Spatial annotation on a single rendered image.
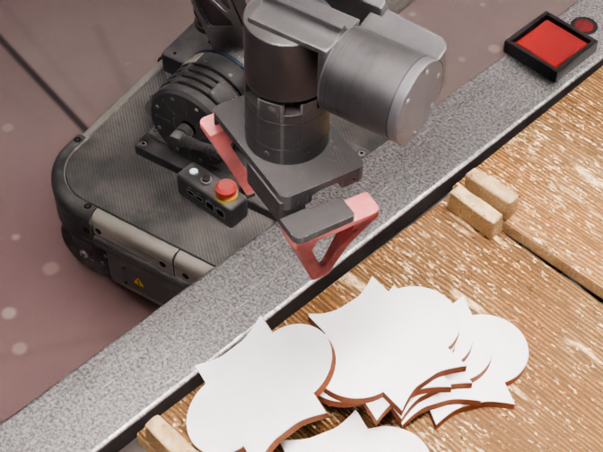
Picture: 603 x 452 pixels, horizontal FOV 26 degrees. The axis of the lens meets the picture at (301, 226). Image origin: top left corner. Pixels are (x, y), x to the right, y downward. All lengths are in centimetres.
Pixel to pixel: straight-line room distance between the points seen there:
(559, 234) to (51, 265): 139
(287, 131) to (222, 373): 36
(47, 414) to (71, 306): 125
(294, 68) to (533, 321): 50
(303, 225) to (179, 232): 136
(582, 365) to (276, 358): 28
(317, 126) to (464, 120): 59
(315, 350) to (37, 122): 173
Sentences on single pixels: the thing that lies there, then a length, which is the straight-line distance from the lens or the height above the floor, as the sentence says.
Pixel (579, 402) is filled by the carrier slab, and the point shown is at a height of 94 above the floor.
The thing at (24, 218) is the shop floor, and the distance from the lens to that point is 261.
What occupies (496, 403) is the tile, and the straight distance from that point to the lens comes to 118.
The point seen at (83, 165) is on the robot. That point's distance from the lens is 235.
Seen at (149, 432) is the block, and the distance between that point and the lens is 114.
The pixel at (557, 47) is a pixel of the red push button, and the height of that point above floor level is 93.
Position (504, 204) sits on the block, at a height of 96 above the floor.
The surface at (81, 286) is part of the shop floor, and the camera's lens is 248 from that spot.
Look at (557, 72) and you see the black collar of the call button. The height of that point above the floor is 93.
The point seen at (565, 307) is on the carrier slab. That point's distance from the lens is 126.
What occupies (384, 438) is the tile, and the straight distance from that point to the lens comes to 114.
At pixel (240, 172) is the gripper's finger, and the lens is 97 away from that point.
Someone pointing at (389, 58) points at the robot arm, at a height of 139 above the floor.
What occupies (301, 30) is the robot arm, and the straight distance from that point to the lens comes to 81.
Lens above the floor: 192
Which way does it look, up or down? 49 degrees down
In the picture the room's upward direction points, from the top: straight up
